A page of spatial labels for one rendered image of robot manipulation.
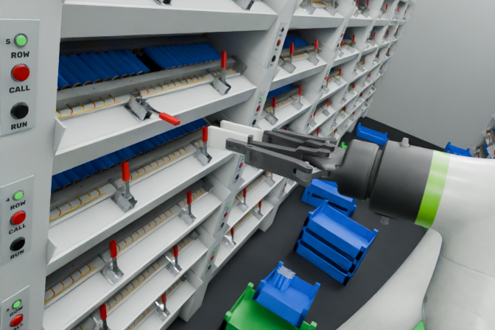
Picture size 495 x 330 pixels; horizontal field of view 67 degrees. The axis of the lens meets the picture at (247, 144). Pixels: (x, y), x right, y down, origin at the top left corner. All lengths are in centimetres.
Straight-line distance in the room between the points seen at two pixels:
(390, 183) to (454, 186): 6
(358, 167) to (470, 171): 12
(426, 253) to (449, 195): 46
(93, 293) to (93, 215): 19
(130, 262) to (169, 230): 14
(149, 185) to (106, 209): 12
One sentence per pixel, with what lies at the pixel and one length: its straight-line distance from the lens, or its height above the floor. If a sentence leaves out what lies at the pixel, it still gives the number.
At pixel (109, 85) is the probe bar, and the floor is 97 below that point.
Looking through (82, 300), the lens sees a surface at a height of 55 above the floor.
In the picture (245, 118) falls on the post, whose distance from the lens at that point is 104.
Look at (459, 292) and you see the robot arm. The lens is 48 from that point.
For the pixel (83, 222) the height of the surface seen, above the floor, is 75.
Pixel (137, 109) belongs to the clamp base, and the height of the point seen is 95.
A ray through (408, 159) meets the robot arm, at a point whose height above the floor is 106.
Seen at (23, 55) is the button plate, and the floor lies 106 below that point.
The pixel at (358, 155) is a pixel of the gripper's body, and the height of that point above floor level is 104.
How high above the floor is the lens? 120
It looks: 25 degrees down
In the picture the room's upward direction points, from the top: 17 degrees clockwise
